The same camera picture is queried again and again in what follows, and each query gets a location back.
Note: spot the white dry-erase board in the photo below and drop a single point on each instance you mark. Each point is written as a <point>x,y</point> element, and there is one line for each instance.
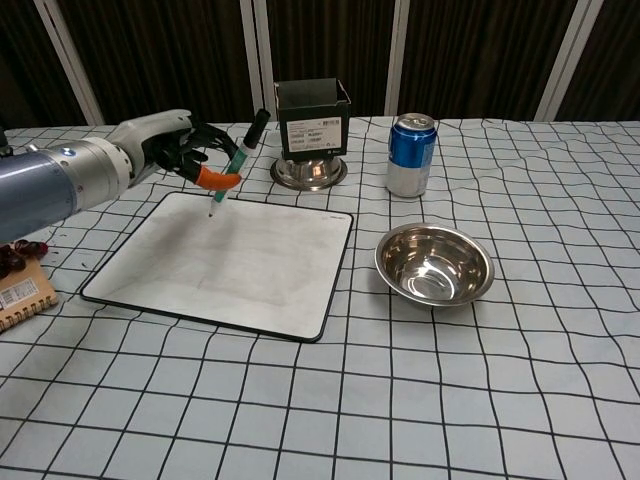
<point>225,270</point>

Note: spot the white black-checked tablecloth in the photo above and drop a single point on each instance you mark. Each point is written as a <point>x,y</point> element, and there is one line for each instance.
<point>350,400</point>

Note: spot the blue and silver soda can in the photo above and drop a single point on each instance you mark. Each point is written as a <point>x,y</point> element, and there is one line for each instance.
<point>410,160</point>

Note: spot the kraft spiral notebook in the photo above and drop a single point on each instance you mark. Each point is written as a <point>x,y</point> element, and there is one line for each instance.
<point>25,295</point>

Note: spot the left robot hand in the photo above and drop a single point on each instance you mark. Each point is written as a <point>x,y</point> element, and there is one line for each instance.
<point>150,132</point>

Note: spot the black open cardboard box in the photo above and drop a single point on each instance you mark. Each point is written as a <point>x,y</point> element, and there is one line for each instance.
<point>312,135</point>

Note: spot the upturned steel bowl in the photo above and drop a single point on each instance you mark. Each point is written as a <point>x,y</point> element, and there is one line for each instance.
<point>310,174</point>

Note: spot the dark white-framed folding screen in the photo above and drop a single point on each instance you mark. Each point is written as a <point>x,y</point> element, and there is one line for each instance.
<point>175,60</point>

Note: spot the green whiteboard marker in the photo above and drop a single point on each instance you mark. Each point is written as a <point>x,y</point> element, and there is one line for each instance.
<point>239,157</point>

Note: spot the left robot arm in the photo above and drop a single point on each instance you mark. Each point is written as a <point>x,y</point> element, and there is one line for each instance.
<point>40,185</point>

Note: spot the upright steel bowl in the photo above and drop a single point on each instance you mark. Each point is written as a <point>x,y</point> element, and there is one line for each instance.
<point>430,270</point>

